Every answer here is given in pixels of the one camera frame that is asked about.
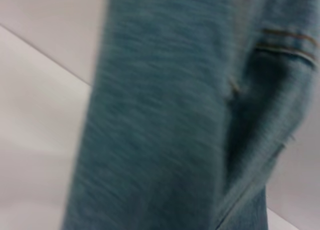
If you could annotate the blue denim shorts with print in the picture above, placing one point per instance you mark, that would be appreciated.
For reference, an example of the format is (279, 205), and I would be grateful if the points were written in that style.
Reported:
(162, 114)

